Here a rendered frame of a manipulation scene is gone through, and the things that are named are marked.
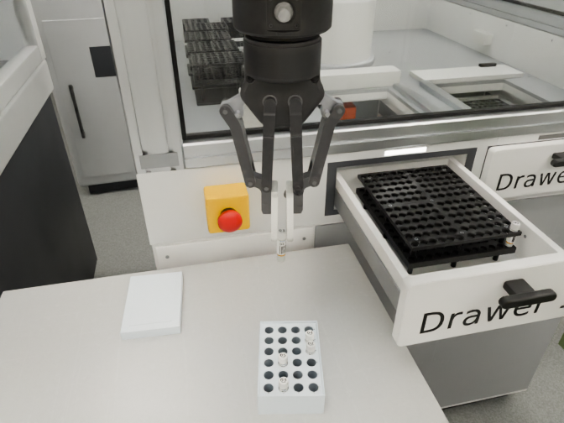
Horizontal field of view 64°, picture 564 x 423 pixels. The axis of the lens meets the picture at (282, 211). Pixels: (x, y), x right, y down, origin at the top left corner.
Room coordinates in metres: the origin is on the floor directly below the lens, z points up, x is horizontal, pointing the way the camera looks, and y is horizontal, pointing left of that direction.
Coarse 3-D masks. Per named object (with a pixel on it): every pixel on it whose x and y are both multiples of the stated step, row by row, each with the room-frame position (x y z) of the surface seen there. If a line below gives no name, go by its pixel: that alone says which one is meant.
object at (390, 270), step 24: (360, 168) 0.76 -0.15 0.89; (384, 168) 0.77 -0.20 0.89; (408, 168) 0.78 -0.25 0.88; (456, 168) 0.77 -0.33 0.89; (336, 192) 0.71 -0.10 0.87; (480, 192) 0.69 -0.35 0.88; (360, 216) 0.60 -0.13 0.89; (504, 216) 0.62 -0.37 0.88; (360, 240) 0.59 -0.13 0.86; (384, 240) 0.53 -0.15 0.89; (528, 240) 0.56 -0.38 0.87; (384, 264) 0.50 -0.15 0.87; (456, 264) 0.55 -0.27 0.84; (384, 288) 0.49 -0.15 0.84
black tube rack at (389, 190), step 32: (384, 192) 0.66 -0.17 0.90; (416, 192) 0.67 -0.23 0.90; (448, 192) 0.66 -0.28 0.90; (384, 224) 0.61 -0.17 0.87; (416, 224) 0.57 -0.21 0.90; (448, 224) 0.57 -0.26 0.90; (480, 224) 0.57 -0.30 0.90; (416, 256) 0.53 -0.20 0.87; (448, 256) 0.53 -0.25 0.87; (480, 256) 0.53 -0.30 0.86
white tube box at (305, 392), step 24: (264, 336) 0.44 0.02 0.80; (288, 336) 0.44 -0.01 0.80; (264, 360) 0.40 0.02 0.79; (288, 360) 0.40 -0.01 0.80; (312, 360) 0.40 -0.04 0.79; (264, 384) 0.36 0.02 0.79; (312, 384) 0.36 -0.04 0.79; (264, 408) 0.34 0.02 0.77; (288, 408) 0.34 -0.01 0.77; (312, 408) 0.34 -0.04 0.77
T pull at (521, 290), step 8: (512, 280) 0.43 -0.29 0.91; (520, 280) 0.43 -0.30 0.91; (504, 288) 0.42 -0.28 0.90; (512, 288) 0.41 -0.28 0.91; (520, 288) 0.41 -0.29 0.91; (528, 288) 0.41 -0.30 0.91; (504, 296) 0.40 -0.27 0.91; (512, 296) 0.40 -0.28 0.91; (520, 296) 0.40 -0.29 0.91; (528, 296) 0.40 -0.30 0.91; (536, 296) 0.40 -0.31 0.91; (544, 296) 0.40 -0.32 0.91; (552, 296) 0.40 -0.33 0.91; (504, 304) 0.39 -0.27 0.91; (512, 304) 0.39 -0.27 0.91; (520, 304) 0.39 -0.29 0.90; (528, 304) 0.40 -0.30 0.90
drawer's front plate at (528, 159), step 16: (512, 144) 0.79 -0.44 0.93; (528, 144) 0.79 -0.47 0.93; (544, 144) 0.79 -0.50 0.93; (560, 144) 0.79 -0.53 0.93; (496, 160) 0.77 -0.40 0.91; (512, 160) 0.77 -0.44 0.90; (528, 160) 0.78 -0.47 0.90; (544, 160) 0.79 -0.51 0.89; (496, 176) 0.77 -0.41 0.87; (544, 176) 0.79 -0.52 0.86; (496, 192) 0.77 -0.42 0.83; (512, 192) 0.78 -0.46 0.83; (528, 192) 0.79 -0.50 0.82; (544, 192) 0.80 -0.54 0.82
